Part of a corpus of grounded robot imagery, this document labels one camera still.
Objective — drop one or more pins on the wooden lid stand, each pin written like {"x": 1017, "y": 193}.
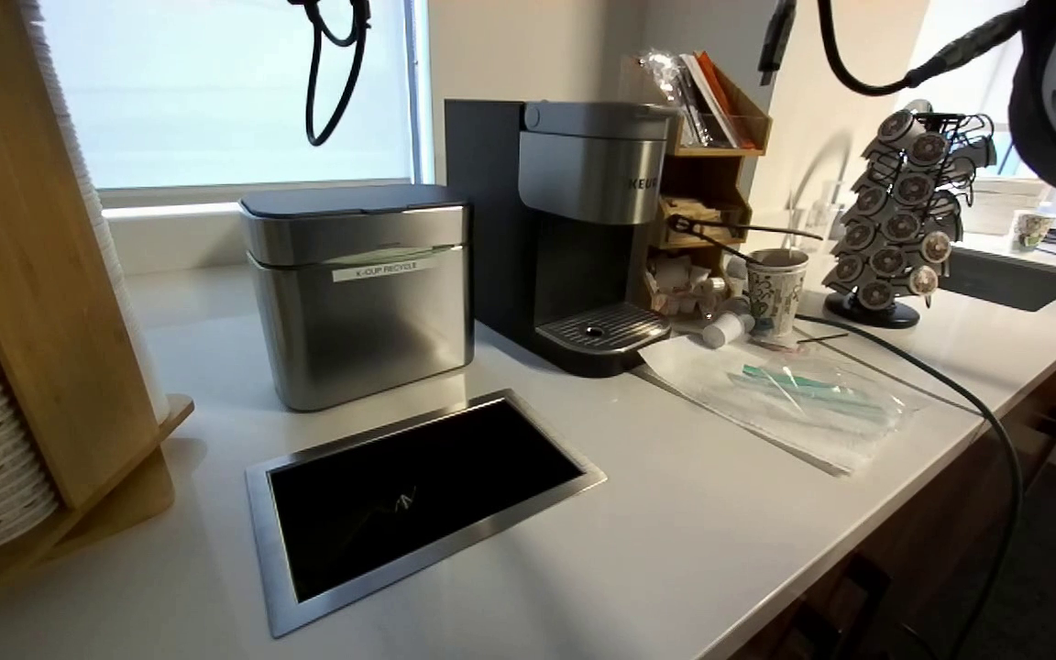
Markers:
{"x": 26, "y": 244}

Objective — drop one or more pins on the brown lid coffee pod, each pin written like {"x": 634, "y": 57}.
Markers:
{"x": 899, "y": 227}
{"x": 931, "y": 150}
{"x": 855, "y": 238}
{"x": 916, "y": 190}
{"x": 867, "y": 199}
{"x": 878, "y": 295}
{"x": 888, "y": 263}
{"x": 895, "y": 125}

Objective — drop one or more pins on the black silver coffee machine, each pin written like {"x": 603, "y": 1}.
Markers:
{"x": 551, "y": 244}

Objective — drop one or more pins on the small creamer cup heap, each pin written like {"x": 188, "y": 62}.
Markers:
{"x": 692, "y": 295}

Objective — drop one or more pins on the stainless steel bin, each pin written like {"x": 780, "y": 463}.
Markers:
{"x": 356, "y": 318}

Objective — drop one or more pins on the steel framed counter chute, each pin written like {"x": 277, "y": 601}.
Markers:
{"x": 431, "y": 490}

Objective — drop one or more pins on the white creamer cup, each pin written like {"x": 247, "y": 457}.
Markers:
{"x": 723, "y": 333}

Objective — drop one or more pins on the black stirrers bundle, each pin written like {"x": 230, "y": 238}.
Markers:
{"x": 712, "y": 239}

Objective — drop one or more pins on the wooden condiment organizer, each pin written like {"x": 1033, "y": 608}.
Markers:
{"x": 712, "y": 184}

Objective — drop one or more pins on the patterned paper cup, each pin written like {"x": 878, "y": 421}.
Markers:
{"x": 1033, "y": 233}
{"x": 775, "y": 300}

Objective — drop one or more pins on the clear zip bag green seal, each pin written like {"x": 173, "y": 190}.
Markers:
{"x": 797, "y": 406}

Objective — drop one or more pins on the orange white paper packet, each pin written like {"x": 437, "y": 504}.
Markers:
{"x": 717, "y": 103}

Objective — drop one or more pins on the bright window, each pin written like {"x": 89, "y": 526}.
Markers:
{"x": 212, "y": 98}

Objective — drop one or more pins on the dark wooden cabinet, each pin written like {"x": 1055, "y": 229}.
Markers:
{"x": 895, "y": 574}

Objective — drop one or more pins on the steel sink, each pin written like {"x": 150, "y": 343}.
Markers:
{"x": 1011, "y": 282}

